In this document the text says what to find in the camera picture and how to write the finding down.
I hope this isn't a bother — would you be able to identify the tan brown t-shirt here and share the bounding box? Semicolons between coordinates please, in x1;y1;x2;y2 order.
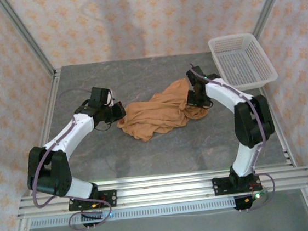
112;76;210;145

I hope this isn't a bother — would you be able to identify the white perforated plastic basket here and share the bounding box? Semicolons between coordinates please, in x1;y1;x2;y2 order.
207;30;280;95

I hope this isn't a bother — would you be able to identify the aluminium table side rail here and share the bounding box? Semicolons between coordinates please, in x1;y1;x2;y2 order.
258;83;298;170
16;67;75;195

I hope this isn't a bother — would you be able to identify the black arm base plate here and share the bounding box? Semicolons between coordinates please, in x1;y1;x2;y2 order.
212;173;263;198
67;189;119;213

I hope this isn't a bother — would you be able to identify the aluminium mounting rail beam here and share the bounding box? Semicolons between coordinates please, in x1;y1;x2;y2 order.
14;160;308;219

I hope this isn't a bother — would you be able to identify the small electronics board with wires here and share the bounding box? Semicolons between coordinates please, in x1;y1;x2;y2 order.
241;191;270;206

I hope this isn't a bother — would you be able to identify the slotted grey cable duct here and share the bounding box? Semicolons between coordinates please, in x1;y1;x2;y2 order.
28;197;238;230

